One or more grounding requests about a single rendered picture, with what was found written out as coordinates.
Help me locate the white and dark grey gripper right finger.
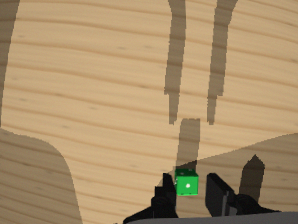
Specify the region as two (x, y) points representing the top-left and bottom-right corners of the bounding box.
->
(205, 173), (282, 217)

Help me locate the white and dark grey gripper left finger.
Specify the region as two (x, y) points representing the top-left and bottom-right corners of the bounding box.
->
(123, 173), (179, 224)

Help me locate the green die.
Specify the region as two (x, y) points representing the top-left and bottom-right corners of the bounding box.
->
(174, 169), (199, 195)

